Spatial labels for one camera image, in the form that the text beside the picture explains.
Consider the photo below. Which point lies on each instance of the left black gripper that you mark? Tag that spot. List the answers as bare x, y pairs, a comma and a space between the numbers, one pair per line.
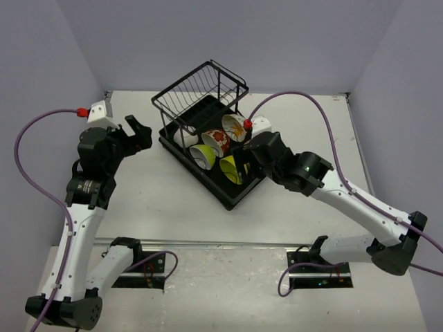
142, 135

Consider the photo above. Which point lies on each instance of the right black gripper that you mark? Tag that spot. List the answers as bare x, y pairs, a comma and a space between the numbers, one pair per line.
239, 158

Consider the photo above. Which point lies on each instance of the yellow green bowl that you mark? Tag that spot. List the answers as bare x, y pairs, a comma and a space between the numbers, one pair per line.
228, 168

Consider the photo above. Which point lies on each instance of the red floral bowl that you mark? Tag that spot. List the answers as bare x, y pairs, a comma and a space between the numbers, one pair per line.
218, 140

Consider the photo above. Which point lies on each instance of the white orange leaf bowl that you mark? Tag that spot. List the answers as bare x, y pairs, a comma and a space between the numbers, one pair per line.
233, 125

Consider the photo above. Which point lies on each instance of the green white bowl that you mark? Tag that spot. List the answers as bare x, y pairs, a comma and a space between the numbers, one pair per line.
203, 155

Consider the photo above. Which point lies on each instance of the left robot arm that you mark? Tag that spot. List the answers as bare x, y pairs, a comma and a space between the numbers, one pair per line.
72, 296

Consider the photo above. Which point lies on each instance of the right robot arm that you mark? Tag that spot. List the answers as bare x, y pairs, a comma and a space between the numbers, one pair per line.
392, 235

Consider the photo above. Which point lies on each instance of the white lobed bowl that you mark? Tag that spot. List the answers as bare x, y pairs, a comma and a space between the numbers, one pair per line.
184, 139

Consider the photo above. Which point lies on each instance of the black wire dish rack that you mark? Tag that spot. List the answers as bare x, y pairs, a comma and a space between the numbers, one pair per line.
202, 127

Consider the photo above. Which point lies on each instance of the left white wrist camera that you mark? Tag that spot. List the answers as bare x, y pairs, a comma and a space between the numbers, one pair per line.
100, 115

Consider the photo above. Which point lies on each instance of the aluminium rail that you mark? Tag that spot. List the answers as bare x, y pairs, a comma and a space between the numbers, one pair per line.
155, 243

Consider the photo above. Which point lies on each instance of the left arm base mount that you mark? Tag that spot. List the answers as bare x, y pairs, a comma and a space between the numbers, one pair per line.
149, 275

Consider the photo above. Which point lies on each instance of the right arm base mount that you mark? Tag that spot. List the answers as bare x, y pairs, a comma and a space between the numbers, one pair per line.
309, 277

